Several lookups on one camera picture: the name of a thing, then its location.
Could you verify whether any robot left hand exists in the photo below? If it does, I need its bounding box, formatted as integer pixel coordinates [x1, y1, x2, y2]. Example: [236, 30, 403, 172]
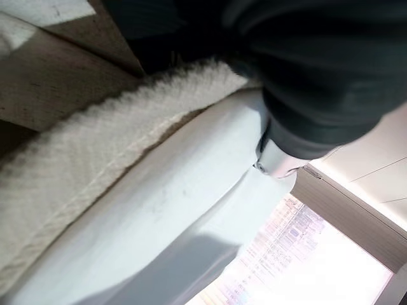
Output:
[100, 0, 407, 179]

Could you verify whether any white bed sheet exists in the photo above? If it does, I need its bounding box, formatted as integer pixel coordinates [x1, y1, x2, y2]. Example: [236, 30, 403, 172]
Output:
[0, 85, 298, 305]

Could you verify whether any cream woven blanket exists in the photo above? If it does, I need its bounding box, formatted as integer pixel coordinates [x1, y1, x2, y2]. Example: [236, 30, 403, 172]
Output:
[0, 58, 265, 282]

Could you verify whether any bright window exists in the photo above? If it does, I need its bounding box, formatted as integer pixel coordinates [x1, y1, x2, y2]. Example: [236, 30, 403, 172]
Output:
[190, 192, 395, 305]

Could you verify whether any beige window frame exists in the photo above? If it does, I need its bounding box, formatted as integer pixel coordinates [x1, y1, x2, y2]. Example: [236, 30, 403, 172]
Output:
[289, 163, 407, 305]

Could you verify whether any beige upholstered bed frame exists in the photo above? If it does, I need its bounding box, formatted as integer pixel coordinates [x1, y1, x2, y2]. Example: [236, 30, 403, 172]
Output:
[0, 0, 147, 153]

